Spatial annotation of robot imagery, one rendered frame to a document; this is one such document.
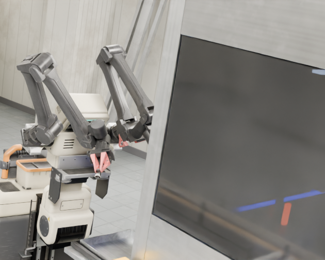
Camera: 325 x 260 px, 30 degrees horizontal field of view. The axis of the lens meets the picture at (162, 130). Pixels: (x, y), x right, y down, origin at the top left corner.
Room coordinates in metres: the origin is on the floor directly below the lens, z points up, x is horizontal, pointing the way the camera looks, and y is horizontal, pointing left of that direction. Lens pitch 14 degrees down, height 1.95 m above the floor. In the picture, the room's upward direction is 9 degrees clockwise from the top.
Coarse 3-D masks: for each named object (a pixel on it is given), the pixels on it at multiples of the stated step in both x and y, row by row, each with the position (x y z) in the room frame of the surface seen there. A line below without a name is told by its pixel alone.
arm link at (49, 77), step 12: (36, 72) 2.30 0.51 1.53; (48, 72) 2.34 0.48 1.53; (48, 84) 2.35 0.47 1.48; (60, 84) 2.37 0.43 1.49; (60, 96) 2.36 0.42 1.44; (60, 108) 2.40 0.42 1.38; (72, 108) 2.39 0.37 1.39; (72, 120) 2.41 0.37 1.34; (84, 120) 2.43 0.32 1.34; (84, 132) 2.41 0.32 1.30
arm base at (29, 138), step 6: (36, 126) 2.59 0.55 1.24; (24, 132) 2.62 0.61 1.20; (30, 132) 2.59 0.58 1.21; (36, 132) 2.58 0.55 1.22; (24, 138) 2.59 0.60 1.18; (30, 138) 2.58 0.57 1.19; (36, 138) 2.58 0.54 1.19; (24, 144) 2.58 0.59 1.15; (30, 144) 2.59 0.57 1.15; (36, 144) 2.61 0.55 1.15; (42, 144) 2.63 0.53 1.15
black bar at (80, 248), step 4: (72, 244) 2.21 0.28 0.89; (76, 244) 2.20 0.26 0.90; (76, 248) 2.19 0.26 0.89; (80, 248) 2.17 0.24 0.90; (84, 248) 2.17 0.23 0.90; (80, 252) 2.17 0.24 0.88; (84, 252) 2.15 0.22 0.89; (88, 252) 2.14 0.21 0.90; (88, 256) 2.13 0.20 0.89; (92, 256) 2.12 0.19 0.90; (96, 256) 2.12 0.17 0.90
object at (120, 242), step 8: (120, 232) 2.35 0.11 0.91; (128, 232) 2.38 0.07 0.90; (80, 240) 2.21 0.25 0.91; (88, 240) 2.24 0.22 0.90; (96, 240) 2.27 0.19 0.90; (104, 240) 2.30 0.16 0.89; (112, 240) 2.32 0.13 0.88; (120, 240) 2.34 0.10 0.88; (128, 240) 2.35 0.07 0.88; (88, 248) 2.17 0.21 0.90; (96, 248) 2.23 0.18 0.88; (104, 248) 2.24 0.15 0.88; (112, 248) 2.25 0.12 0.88; (120, 248) 2.26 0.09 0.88; (128, 248) 2.28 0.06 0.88; (104, 256) 2.10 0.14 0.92; (112, 256) 2.18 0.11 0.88; (120, 256) 2.19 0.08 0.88; (128, 256) 2.20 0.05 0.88
